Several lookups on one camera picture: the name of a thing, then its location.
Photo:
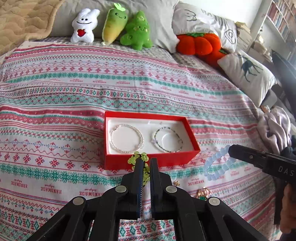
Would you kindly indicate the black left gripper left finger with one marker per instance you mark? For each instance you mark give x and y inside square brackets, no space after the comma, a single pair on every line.
[97,218]

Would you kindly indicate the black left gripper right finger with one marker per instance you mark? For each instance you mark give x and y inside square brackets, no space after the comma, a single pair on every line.
[195,219]

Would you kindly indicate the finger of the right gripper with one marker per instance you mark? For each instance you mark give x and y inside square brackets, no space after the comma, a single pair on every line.
[249,155]

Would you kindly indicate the red jewelry box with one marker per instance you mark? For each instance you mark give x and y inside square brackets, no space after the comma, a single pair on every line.
[165,137]

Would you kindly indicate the person's right hand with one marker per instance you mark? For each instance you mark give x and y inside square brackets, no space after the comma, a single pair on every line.
[287,215]

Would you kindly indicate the lavender crumpled cloth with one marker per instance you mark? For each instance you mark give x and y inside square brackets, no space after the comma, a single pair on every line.
[274,129]

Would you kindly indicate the white deer print pillow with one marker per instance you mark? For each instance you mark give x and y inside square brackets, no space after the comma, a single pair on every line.
[249,75]

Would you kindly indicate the red pumpkin plush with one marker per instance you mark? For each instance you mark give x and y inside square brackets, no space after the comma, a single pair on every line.
[205,46]

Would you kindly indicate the white bookshelf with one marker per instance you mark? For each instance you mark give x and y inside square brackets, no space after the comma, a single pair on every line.
[274,24]

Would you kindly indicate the white doodle print pillow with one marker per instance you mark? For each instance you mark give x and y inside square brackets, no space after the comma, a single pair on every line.
[189,19]

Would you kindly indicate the green tree plush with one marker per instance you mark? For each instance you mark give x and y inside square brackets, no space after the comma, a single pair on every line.
[137,32]

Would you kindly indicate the grey large pillow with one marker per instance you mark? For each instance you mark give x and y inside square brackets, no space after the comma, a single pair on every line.
[159,15]

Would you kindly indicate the white bunny plush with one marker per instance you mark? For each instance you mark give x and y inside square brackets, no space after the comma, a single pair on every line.
[84,24]

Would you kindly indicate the yellow green carrot plush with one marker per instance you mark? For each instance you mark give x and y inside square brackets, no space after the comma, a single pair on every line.
[114,24]

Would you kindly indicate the beige quilted blanket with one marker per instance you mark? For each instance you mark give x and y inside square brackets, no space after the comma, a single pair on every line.
[25,20]

